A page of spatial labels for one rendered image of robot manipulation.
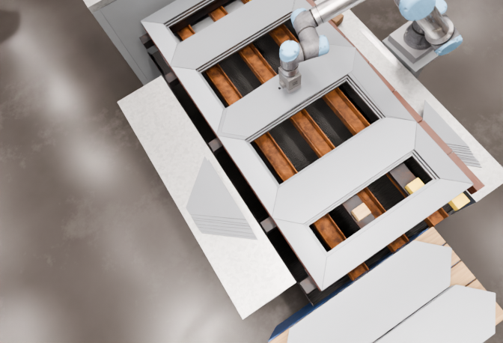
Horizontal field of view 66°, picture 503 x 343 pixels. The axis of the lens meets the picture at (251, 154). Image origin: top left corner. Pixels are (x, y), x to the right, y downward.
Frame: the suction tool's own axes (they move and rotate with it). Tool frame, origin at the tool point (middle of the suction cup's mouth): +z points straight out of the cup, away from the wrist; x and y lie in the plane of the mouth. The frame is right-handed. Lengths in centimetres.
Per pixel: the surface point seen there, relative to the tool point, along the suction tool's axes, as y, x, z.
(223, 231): 39, -58, 9
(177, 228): 5, -89, 85
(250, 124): 5.6, -24.3, -0.1
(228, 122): -0.7, -32.0, 0.0
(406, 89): 23, 52, 17
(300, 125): 11.6, -1.5, 17.1
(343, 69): 4.6, 25.6, 0.1
